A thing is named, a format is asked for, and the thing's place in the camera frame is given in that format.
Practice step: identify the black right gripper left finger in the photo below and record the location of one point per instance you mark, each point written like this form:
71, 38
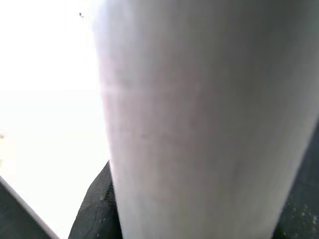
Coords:
99, 211

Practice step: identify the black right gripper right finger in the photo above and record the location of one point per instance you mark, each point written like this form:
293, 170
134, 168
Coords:
304, 211

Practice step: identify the white plastic table leg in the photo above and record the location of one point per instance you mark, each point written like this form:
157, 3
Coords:
199, 99

